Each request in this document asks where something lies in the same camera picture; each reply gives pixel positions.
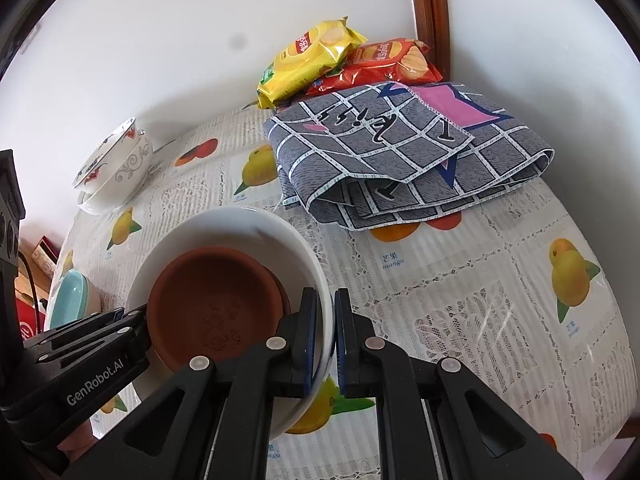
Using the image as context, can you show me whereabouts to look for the red chips bag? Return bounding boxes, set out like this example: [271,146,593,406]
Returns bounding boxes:
[305,38,444,97]

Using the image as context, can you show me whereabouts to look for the person's left hand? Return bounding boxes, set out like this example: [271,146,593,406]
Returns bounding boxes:
[54,417,96,465]

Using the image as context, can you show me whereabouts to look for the yellow chips bag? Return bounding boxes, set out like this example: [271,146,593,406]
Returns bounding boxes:
[256,17,368,109]

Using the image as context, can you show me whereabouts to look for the brown clay bowl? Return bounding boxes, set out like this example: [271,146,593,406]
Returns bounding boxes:
[265,267,292,318]
[146,246,282,373]

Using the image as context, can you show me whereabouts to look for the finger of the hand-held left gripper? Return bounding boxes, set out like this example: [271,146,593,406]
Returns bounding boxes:
[47,308,126,339]
[22,310,151,378]

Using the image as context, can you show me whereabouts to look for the white shallow bowl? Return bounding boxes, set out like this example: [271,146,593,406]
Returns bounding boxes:
[124,206,334,436]

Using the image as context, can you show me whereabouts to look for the white bowl with crane pattern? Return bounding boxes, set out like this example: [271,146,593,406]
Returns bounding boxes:
[71,116,137,190]

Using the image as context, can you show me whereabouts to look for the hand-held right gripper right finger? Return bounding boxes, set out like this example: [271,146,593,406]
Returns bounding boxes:
[334,287,583,480]

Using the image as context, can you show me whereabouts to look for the brown wooden door frame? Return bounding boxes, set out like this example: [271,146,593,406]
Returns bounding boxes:
[405,0,451,83]

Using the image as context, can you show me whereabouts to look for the fruit print tablecloth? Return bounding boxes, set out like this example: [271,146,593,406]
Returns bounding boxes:
[45,105,633,480]

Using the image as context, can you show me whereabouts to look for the red box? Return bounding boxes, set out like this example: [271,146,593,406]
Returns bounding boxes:
[16,297,48,343]

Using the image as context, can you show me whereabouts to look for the large white bowl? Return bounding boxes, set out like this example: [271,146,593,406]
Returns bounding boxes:
[76,130,153,217]

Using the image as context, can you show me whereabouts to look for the grey checked cloth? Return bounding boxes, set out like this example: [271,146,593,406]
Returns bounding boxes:
[263,80,556,232]

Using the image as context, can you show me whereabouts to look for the blue bowl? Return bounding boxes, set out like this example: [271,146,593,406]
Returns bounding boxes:
[50,269,91,331]

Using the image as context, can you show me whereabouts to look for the black cable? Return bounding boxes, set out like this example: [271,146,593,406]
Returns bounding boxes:
[17,252,48,311]

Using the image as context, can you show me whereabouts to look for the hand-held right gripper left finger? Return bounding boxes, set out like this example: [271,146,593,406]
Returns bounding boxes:
[62,287,323,480]

